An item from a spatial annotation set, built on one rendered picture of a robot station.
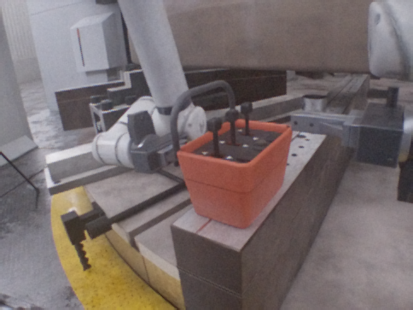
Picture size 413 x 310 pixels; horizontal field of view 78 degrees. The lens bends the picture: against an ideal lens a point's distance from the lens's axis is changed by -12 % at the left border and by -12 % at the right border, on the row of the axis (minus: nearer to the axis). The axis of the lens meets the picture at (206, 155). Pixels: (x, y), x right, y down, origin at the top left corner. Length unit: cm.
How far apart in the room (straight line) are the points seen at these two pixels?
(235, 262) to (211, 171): 15
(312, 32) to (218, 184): 74
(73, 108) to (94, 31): 204
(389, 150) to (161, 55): 45
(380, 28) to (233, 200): 29
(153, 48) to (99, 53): 396
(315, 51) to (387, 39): 73
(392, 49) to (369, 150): 12
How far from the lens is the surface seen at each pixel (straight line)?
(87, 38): 466
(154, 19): 60
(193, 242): 49
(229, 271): 48
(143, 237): 111
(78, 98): 274
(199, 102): 187
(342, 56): 104
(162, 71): 62
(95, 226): 117
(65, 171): 163
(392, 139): 36
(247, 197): 43
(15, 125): 376
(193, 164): 44
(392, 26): 34
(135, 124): 62
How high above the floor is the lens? 98
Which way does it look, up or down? 23 degrees down
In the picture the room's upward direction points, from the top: 5 degrees counter-clockwise
